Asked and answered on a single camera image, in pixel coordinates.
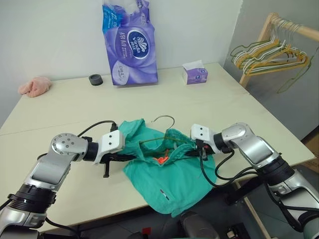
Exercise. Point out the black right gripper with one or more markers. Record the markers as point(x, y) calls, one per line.
point(202, 145)

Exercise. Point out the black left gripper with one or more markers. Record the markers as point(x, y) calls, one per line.
point(107, 159)

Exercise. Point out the green shirt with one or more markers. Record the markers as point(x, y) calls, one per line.
point(179, 181)

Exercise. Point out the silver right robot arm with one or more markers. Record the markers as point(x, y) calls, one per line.
point(259, 149)

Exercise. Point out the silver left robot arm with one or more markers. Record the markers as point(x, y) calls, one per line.
point(45, 171)

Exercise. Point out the dark rounded shape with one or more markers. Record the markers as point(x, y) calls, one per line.
point(198, 226)

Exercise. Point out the small red object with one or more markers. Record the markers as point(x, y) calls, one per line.
point(147, 230)

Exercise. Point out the small purple tissue pack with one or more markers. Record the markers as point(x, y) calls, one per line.
point(195, 76)

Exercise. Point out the light wooden beam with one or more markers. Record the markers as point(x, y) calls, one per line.
point(254, 211)

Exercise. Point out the black round cap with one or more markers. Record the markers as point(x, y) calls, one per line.
point(95, 80)

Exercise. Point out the pink crumpled cloth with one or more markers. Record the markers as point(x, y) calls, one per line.
point(36, 85)

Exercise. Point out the purple toilet paper pack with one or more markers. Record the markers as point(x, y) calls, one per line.
point(132, 49)

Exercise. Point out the wooden clothes rack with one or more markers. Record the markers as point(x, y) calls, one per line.
point(264, 32)

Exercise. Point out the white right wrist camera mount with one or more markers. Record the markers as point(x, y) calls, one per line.
point(203, 133)

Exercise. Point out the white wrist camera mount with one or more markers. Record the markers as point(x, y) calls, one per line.
point(203, 133)
point(112, 143)

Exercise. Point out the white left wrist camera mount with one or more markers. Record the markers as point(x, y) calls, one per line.
point(112, 143)

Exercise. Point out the black table leg frame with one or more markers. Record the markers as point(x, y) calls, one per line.
point(239, 193)

